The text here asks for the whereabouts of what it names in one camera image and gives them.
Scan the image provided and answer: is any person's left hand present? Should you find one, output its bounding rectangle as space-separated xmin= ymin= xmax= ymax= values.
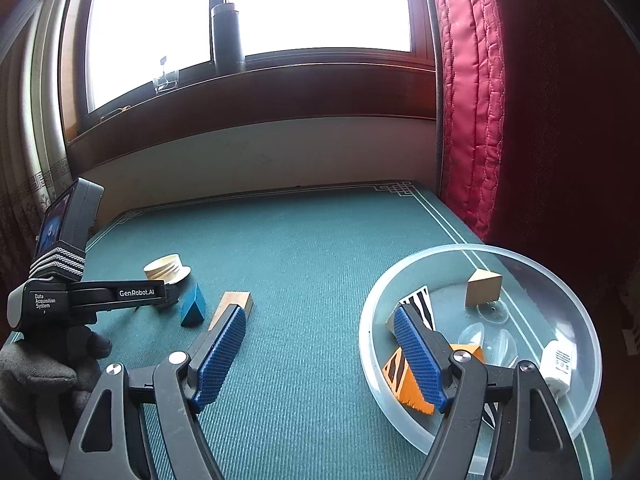
xmin=0 ymin=324 xmax=114 ymax=466

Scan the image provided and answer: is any beige patterned curtain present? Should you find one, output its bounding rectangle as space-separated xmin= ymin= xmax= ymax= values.
xmin=0 ymin=0 xmax=81 ymax=281

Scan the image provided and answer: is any white rectangular block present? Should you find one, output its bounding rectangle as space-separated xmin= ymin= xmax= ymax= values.
xmin=540 ymin=340 xmax=576 ymax=397

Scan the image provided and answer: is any brown wooden rectangular block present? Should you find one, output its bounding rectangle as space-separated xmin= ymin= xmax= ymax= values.
xmin=207 ymin=291 xmax=255 ymax=332

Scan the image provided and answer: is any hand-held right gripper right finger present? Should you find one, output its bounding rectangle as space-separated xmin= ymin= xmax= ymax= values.
xmin=392 ymin=304 xmax=583 ymax=480

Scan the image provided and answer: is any cream threaded round block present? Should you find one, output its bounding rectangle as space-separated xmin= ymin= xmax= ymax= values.
xmin=143 ymin=254 xmax=193 ymax=286

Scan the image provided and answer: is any clear drinking glass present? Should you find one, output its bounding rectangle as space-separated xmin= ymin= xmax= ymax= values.
xmin=152 ymin=55 xmax=180 ymax=93

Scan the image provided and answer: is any zebra striped triangular block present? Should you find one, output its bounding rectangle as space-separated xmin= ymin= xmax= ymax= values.
xmin=384 ymin=285 xmax=436 ymax=335

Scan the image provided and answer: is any green table mat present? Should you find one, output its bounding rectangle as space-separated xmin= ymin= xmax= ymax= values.
xmin=82 ymin=180 xmax=613 ymax=480

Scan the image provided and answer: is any dark wooden window sill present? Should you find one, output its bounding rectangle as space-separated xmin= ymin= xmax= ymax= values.
xmin=65 ymin=55 xmax=438 ymax=161

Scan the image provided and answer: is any black bottle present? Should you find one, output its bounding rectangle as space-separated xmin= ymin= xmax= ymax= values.
xmin=210 ymin=2 xmax=246 ymax=75

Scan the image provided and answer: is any red quilted curtain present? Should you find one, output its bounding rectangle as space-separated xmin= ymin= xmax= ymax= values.
xmin=425 ymin=0 xmax=640 ymax=281

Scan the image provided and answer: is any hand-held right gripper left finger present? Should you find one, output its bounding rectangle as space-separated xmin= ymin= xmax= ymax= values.
xmin=60 ymin=304 xmax=248 ymax=480

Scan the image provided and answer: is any clear plastic bowl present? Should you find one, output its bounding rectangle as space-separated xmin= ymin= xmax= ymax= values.
xmin=358 ymin=243 xmax=601 ymax=478

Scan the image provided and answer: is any blue triangular block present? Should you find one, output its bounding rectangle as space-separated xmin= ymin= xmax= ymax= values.
xmin=180 ymin=282 xmax=207 ymax=328

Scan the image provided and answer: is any light wooden triangular block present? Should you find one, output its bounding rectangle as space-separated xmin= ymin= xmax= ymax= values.
xmin=465 ymin=268 xmax=502 ymax=308

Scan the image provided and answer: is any orange zebra striped block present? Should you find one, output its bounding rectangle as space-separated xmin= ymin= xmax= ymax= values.
xmin=381 ymin=347 xmax=436 ymax=416

